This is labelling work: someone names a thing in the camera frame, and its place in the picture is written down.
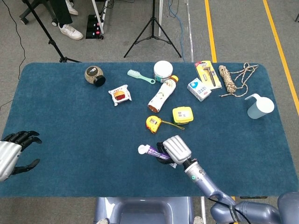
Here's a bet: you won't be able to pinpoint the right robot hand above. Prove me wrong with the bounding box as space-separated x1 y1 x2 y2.
156 135 192 165

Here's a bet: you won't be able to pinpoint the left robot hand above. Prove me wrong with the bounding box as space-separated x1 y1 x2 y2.
0 130 43 182

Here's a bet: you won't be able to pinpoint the purple white toothpaste tube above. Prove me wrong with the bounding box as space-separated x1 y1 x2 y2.
137 144 178 169

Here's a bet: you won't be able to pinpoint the white bottle yellow cap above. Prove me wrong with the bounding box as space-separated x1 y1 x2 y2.
147 75 179 113

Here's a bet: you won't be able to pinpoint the green tub yellow lid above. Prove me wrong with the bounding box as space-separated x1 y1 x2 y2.
172 106 194 126

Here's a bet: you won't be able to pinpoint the yellow tape measure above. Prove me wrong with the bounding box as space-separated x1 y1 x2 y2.
145 115 185 134

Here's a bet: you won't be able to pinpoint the white blue carton box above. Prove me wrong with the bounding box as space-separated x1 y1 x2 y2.
186 77 212 102

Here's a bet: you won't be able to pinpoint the blue grey robot torso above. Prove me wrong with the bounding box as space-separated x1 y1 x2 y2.
94 197 194 224

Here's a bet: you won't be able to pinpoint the blue table cloth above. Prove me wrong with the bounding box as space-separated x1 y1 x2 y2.
0 62 295 198

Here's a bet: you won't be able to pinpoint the burger print snack packet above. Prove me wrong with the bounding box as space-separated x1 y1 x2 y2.
108 84 132 107

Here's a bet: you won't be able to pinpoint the yellow razor blister pack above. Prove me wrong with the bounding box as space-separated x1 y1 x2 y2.
194 60 222 91

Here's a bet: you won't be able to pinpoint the clear plastic jar white lid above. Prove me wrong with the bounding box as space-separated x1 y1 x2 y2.
153 60 174 84

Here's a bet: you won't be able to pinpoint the light green brush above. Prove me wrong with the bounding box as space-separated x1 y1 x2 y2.
127 69 156 84

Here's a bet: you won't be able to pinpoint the white plastic measuring cup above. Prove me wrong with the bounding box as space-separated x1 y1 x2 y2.
244 93 275 119

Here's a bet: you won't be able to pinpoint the glass jar black lid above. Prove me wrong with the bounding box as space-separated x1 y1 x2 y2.
84 65 107 87

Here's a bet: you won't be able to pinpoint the black tripod stand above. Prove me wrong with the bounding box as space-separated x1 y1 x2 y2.
123 0 182 58
22 0 82 63

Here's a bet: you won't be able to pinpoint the black office chair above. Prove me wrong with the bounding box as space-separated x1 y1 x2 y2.
19 0 59 27

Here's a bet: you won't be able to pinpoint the person's white shoes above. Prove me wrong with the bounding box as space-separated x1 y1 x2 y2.
49 0 84 41

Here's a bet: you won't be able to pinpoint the black power strip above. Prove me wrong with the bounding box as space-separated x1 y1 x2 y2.
85 14 105 40

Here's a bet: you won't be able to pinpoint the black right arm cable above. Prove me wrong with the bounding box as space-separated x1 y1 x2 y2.
207 197 249 224

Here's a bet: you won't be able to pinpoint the beige rope bundle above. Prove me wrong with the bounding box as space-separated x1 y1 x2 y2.
218 62 259 98

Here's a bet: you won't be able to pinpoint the blue floor cable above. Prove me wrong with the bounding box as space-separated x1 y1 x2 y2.
168 0 187 62

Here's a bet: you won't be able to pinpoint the black floor cable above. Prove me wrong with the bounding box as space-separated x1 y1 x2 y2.
0 0 26 110

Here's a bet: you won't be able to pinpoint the white slanted frame leg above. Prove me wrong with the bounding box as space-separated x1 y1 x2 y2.
91 0 109 35

